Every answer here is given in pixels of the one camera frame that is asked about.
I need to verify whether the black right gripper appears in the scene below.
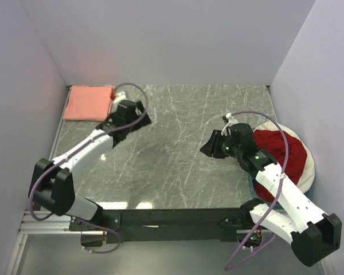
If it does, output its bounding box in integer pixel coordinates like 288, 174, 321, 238
199, 129, 242, 159

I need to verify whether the salmon pink t shirt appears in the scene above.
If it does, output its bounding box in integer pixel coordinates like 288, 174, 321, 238
63, 85, 115, 121

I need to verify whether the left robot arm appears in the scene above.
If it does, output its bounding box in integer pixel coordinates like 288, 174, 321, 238
28, 100, 151, 230

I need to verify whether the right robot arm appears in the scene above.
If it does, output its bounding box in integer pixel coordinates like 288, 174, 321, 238
200, 123, 342, 266

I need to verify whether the red t shirt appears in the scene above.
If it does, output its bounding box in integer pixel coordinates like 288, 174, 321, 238
252, 129, 308, 201

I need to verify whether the teal rimmed laundry basket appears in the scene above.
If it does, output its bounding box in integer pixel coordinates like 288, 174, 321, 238
246, 125, 260, 201

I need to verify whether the black base crossbar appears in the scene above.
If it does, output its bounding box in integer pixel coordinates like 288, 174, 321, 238
68, 208, 276, 247

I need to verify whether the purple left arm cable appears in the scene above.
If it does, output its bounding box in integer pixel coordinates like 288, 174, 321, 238
28, 82, 150, 254

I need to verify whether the aluminium frame rail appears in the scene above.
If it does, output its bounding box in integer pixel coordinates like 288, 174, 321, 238
19, 209, 253, 234

